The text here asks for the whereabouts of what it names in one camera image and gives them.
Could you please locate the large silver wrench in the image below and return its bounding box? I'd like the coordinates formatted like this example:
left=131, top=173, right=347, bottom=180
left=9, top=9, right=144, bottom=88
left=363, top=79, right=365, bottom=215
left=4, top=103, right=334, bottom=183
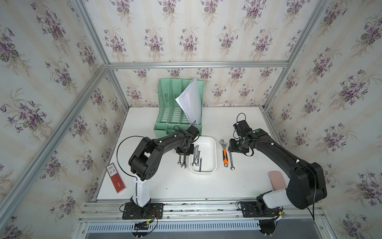
left=181, top=154, right=187, bottom=169

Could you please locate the white plastic storage box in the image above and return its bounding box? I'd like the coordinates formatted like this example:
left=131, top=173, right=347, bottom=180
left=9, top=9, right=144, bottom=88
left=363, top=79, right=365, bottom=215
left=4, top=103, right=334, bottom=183
left=189, top=136, right=217, bottom=175

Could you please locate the orange handled adjustable wrench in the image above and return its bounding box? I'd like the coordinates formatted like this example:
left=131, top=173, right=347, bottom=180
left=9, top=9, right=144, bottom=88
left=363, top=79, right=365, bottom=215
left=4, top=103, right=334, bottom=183
left=219, top=139, right=229, bottom=167

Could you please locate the silver combination wrench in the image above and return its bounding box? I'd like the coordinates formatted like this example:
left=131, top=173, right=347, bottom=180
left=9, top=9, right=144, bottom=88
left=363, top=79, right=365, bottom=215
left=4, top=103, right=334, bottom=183
left=228, top=149, right=235, bottom=171

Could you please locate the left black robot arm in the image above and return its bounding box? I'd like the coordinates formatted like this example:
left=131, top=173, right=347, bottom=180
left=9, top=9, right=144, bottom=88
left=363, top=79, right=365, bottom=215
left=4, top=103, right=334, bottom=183
left=128, top=125, right=200, bottom=208

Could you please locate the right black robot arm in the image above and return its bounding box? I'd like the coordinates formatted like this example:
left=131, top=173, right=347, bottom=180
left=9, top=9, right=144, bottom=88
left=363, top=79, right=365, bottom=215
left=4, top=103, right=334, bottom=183
left=229, top=120, right=327, bottom=210

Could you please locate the silver wrench in box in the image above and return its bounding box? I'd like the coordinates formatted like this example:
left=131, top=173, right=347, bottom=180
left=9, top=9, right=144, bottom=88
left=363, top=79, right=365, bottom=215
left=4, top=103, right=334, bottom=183
left=192, top=144, right=200, bottom=166

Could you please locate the green file organizer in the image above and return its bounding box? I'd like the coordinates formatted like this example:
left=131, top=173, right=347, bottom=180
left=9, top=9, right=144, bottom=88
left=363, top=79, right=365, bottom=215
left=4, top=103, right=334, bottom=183
left=154, top=78, right=191, bottom=138

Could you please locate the pink case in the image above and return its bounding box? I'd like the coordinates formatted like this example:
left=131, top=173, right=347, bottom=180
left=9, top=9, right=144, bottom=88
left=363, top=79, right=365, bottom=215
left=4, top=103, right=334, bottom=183
left=268, top=171, right=287, bottom=191

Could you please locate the white paper stack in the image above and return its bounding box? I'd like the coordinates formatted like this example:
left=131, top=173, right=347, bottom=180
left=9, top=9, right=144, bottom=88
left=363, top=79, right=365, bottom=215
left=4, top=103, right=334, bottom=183
left=175, top=78, right=203, bottom=125

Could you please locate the red card package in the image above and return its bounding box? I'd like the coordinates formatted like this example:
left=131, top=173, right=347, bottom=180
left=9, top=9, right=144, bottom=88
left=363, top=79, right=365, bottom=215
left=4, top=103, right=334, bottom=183
left=106, top=163, right=126, bottom=194

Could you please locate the small circuit board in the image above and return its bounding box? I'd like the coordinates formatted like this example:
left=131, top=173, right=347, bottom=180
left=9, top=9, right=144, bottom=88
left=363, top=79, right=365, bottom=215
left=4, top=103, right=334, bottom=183
left=134, top=222, right=150, bottom=231

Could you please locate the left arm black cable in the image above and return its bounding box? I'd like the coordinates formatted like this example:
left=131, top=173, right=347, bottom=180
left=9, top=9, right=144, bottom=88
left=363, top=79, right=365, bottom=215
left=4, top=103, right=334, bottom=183
left=115, top=135, right=147, bottom=180

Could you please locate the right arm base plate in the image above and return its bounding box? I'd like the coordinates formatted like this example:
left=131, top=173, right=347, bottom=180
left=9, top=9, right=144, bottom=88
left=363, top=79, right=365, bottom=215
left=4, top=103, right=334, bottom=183
left=238, top=201, right=283, bottom=218

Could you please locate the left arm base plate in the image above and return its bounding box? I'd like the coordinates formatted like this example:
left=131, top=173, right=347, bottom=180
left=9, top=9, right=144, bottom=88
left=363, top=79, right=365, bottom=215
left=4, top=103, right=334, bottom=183
left=122, top=202, right=164, bottom=220

